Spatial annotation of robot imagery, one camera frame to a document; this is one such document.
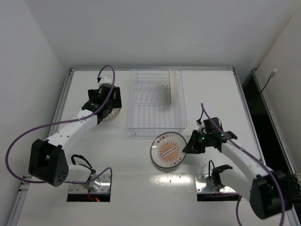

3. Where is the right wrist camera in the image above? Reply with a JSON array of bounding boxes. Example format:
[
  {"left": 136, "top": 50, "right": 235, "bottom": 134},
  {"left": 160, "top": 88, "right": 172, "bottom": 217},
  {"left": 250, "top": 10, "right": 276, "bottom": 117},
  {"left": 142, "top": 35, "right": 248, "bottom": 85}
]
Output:
[{"left": 197, "top": 121, "right": 207, "bottom": 134}]

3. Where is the purple cable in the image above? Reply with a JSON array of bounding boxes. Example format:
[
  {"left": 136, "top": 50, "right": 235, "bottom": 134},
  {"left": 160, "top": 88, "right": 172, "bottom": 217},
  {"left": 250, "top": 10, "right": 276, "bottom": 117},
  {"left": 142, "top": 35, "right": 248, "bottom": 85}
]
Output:
[
  {"left": 200, "top": 103, "right": 286, "bottom": 226},
  {"left": 4, "top": 65, "right": 115, "bottom": 185}
]

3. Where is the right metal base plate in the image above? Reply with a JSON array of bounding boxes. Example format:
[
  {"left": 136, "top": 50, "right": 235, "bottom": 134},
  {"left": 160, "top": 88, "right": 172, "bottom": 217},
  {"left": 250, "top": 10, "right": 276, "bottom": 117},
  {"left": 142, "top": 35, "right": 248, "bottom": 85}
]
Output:
[{"left": 195, "top": 174, "right": 236, "bottom": 194}]

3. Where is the black cable white plug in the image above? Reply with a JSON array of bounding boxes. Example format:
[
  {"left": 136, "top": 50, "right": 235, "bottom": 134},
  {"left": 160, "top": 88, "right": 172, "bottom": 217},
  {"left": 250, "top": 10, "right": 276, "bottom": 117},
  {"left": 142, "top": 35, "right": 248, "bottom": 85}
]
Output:
[{"left": 259, "top": 68, "right": 277, "bottom": 95}]

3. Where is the flower pattern plate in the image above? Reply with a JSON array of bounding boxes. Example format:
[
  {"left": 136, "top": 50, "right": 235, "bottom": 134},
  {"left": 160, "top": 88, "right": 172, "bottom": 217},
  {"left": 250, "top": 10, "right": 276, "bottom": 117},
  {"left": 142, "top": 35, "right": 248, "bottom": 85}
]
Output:
[
  {"left": 103, "top": 95, "right": 121, "bottom": 121},
  {"left": 169, "top": 69, "right": 178, "bottom": 105}
]

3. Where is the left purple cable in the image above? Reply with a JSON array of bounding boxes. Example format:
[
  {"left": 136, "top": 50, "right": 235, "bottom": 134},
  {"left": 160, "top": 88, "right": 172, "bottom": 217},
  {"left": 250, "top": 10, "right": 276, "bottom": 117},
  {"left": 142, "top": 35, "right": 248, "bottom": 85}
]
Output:
[{"left": 4, "top": 65, "right": 115, "bottom": 185}]

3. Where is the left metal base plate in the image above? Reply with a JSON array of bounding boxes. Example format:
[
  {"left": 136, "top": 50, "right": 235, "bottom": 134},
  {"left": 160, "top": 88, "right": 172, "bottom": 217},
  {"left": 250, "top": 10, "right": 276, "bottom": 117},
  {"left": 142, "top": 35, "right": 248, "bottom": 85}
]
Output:
[{"left": 68, "top": 174, "right": 111, "bottom": 194}]

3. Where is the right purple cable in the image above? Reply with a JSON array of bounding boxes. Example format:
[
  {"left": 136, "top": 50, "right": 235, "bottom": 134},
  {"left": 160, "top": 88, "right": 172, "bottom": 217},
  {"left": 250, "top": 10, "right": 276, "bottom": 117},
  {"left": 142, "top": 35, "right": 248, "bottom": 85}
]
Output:
[{"left": 200, "top": 103, "right": 286, "bottom": 226}]

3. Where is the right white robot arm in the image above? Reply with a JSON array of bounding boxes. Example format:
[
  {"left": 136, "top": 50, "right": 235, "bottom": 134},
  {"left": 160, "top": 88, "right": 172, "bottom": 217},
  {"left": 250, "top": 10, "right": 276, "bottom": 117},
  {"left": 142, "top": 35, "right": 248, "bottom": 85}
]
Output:
[{"left": 183, "top": 117, "right": 293, "bottom": 219}]

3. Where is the glass plate orange sunburst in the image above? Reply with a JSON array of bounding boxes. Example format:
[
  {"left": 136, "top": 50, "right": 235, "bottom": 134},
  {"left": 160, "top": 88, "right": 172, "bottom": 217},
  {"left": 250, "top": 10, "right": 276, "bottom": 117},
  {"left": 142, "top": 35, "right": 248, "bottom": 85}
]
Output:
[{"left": 150, "top": 132, "right": 187, "bottom": 169}]

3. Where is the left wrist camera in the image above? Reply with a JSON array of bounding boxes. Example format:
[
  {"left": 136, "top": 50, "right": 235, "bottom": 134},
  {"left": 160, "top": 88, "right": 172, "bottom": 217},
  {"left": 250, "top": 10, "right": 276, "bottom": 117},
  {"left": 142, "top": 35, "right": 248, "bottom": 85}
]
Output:
[{"left": 97, "top": 75, "right": 112, "bottom": 85}]

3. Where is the metal base plate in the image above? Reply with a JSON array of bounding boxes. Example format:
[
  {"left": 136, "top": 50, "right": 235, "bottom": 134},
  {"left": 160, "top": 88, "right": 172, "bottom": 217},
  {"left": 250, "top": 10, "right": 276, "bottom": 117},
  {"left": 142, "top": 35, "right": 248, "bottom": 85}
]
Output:
[
  {"left": 195, "top": 174, "right": 236, "bottom": 194},
  {"left": 68, "top": 174, "right": 111, "bottom": 194}
]

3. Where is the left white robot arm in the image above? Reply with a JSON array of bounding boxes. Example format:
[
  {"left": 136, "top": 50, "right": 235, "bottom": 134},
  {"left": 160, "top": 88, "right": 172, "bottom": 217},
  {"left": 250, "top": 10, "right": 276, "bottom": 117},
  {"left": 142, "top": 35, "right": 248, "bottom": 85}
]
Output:
[{"left": 28, "top": 76, "right": 122, "bottom": 187}]

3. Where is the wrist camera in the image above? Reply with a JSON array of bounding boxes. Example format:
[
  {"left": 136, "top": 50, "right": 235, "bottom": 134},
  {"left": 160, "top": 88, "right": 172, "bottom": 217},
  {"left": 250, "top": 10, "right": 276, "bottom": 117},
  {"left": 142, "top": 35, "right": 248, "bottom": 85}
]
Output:
[
  {"left": 197, "top": 121, "right": 207, "bottom": 134},
  {"left": 97, "top": 75, "right": 112, "bottom": 85}
]

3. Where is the white wire dish rack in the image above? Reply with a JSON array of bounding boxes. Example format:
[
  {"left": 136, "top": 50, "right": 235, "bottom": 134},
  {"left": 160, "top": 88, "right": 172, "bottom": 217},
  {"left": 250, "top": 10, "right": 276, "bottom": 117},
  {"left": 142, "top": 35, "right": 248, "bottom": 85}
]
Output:
[{"left": 127, "top": 69, "right": 187, "bottom": 137}]

